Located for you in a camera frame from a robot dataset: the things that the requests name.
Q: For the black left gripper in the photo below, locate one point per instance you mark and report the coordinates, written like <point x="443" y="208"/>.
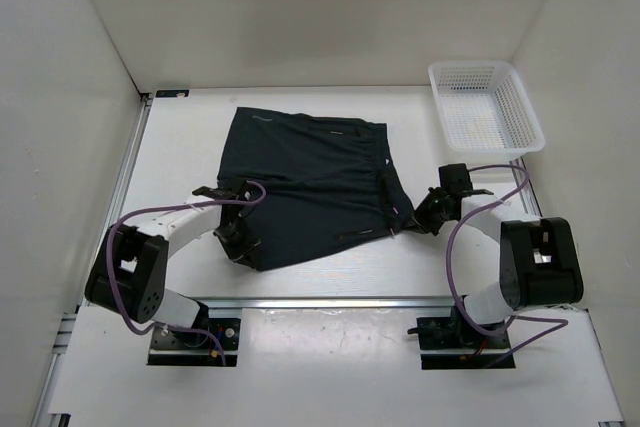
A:
<point x="247" y="247"/>

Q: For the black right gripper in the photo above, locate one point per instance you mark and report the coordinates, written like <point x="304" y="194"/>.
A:
<point x="420" y="216"/>

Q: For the dark navy shorts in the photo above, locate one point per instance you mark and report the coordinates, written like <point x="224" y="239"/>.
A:
<point x="330" y="185"/>

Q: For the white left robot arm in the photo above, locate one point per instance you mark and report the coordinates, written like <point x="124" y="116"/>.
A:
<point x="128" y="276"/>

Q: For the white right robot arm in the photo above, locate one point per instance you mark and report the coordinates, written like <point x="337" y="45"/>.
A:
<point x="538" y="262"/>

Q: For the white plastic mesh basket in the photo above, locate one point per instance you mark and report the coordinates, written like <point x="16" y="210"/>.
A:
<point x="484" y="110"/>

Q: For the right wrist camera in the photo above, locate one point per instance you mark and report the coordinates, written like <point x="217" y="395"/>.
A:
<point x="455" y="178"/>

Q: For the aluminium right side rail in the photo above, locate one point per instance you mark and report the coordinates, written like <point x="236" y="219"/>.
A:
<point x="527" y="194"/>

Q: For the aluminium front rail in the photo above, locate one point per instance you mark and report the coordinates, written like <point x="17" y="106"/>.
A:
<point x="410" y="302"/>

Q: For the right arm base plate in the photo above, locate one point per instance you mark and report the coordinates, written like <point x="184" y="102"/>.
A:
<point x="448" y="345"/>

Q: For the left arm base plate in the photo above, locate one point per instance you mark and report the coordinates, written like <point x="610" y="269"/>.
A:
<point x="180" y="349"/>

